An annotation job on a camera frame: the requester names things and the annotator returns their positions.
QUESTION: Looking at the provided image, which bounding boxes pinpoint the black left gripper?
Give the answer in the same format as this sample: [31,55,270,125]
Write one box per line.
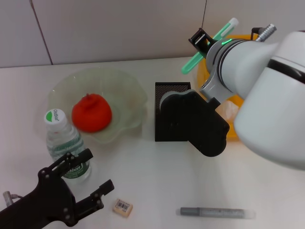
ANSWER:
[0,148,115,229]

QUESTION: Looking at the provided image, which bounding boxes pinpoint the green pen with clear cap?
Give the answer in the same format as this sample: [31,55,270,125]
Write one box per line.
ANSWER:
[181,18,239,74]

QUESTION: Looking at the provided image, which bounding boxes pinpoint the clear water bottle green label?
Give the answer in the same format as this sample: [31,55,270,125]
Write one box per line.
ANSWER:
[44,107,92,185]

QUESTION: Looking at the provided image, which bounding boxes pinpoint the red-orange toy orange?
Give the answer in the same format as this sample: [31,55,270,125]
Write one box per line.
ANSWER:
[71,93,112,133]

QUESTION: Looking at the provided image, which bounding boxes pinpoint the white paper ball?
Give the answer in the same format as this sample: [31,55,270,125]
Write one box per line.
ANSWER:
[215,100,240,123]

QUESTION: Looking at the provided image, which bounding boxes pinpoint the beige eraser with barcode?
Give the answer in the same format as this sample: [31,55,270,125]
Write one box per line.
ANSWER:
[112,198,133,218]

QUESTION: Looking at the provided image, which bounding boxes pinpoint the black mesh pen holder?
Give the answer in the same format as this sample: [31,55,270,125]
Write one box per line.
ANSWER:
[154,82,192,142]

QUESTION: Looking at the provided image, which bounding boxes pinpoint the translucent green wavy fruit plate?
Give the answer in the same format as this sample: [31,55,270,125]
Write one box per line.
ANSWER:
[46,67,148,144]

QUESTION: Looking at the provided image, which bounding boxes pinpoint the grey marker pen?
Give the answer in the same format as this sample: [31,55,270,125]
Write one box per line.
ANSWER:
[176,207,256,219]

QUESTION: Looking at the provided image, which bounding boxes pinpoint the yellow plastic bin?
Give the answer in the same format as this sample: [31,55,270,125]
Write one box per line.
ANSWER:
[196,34,244,141]

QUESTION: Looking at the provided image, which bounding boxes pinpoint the right wrist cable with plug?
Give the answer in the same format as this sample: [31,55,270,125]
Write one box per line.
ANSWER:
[251,23,278,42]

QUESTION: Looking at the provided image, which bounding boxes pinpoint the wrist cable with plug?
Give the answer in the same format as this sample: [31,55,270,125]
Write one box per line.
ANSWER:
[251,23,278,42]
[2,190,24,206]

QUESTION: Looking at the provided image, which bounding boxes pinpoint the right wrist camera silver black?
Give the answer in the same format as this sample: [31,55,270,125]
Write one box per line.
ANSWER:
[159,89,231,158]

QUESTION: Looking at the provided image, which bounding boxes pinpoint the left wrist cable with plug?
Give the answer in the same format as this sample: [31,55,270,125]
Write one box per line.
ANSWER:
[2,190,24,206]

